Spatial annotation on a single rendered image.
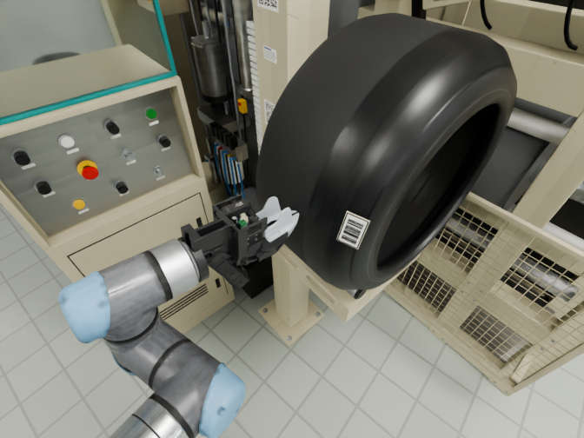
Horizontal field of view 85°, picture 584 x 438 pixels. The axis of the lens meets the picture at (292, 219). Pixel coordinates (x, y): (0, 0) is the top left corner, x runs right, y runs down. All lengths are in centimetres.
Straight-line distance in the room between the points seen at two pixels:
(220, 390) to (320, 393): 129
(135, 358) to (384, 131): 47
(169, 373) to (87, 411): 148
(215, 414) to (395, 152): 42
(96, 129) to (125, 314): 74
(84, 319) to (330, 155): 39
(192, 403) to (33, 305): 201
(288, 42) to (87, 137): 63
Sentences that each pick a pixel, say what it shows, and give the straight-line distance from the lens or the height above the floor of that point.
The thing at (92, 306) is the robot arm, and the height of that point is 133.
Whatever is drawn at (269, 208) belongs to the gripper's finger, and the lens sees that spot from 54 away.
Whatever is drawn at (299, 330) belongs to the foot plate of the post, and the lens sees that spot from 181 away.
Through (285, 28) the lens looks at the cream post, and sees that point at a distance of 80.
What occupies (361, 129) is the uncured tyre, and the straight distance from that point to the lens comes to 51.
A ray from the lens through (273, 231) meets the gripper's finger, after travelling 52.
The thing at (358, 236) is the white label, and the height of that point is 126.
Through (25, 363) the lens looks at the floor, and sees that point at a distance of 221.
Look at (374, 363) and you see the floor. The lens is 180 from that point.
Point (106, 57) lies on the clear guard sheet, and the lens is 103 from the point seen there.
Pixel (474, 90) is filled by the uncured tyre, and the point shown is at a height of 144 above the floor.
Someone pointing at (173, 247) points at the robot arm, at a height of 132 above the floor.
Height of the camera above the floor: 165
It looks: 46 degrees down
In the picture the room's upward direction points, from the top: straight up
